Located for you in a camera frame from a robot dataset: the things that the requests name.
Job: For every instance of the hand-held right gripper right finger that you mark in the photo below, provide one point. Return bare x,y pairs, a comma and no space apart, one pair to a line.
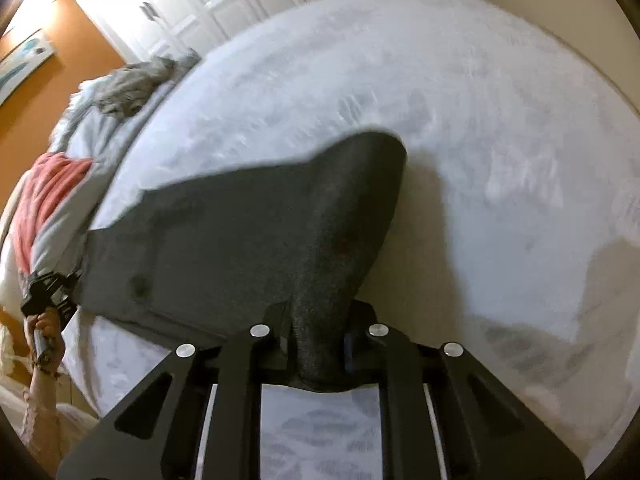
351,347

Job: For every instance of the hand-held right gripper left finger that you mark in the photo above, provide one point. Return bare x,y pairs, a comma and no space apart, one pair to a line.
277,347

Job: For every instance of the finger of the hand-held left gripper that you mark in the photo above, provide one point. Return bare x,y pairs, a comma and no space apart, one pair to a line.
69,290

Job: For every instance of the dark grey pants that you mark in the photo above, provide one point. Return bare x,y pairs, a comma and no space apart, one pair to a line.
240,230

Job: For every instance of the person's left forearm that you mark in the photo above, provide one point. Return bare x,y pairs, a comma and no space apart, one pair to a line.
42,410

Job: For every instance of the person's left hand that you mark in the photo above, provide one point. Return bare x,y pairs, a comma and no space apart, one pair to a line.
50,325

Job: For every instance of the coral pink cloth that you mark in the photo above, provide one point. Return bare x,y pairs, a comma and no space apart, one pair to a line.
47,190

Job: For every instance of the light grey comforter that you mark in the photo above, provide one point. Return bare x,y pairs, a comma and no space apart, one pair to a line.
95,145

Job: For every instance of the crumpled grey cloth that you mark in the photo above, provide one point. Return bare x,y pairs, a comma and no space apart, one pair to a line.
132,85

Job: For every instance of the grey butterfly print blanket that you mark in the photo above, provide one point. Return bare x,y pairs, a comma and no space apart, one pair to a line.
450,125

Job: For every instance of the white wardrobe doors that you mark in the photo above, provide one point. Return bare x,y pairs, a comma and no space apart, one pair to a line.
200,0

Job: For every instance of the framed wall picture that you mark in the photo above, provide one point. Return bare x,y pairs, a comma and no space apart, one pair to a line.
22,62

